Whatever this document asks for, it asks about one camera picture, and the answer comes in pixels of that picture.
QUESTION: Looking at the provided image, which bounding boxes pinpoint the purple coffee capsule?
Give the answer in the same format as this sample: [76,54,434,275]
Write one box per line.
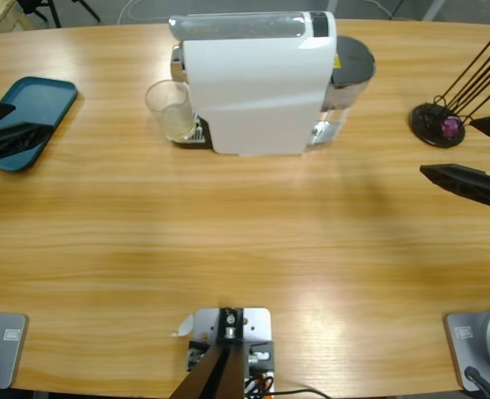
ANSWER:
[440,117,460,137]

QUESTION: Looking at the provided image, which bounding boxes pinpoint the dark camera post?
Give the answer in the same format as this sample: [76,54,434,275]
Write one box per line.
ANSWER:
[169,307,246,399]

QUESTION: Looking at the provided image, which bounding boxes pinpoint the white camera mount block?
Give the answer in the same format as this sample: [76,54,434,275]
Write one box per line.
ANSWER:
[185,307,276,399]

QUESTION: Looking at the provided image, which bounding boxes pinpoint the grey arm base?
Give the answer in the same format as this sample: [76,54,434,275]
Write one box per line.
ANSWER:
[0,312,29,391]
[443,306,490,392]

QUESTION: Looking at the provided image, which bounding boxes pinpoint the clear water tank dark lid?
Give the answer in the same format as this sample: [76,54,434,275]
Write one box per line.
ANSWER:
[322,35,377,146]

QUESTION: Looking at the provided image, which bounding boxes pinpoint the black capsule holder with rods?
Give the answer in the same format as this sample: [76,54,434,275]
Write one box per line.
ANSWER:
[409,27,490,147]

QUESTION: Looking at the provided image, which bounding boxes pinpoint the white paper tab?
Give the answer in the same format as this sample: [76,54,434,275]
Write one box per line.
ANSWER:
[170,314,195,337]

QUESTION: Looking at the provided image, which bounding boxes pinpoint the white floor cable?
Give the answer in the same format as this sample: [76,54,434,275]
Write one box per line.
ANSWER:
[118,0,171,24]

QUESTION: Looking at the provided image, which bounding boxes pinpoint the silver coffee machine lever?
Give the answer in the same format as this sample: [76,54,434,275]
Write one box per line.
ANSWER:
[169,12,311,42]

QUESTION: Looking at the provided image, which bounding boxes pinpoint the teal plastic tray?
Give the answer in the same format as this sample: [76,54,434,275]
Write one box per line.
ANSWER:
[0,76,80,174]

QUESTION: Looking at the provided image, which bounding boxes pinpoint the metal drip tray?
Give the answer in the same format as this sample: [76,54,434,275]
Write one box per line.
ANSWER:
[172,117,213,150]

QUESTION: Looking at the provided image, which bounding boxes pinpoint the white capsule coffee machine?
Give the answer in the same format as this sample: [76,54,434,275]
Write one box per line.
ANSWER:
[168,10,340,158]

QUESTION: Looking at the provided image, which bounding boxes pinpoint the black tripod legs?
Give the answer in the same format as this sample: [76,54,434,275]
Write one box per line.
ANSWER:
[18,0,101,28]

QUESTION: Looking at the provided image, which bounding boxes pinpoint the clear drinking glass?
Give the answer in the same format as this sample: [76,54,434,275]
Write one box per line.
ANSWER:
[144,79,198,142]

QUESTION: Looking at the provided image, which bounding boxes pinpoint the black base cable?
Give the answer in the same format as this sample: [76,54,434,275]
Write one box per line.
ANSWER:
[463,366,490,399]

